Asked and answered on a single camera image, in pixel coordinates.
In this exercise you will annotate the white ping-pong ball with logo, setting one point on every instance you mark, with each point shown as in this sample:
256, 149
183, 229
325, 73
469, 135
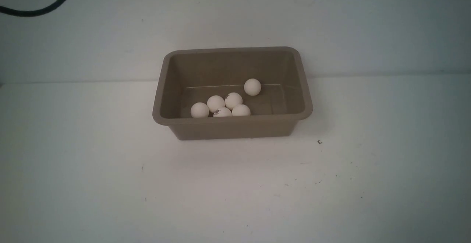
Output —
232, 100

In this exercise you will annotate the tan plastic bin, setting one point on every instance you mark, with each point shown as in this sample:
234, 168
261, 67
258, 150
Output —
191, 76

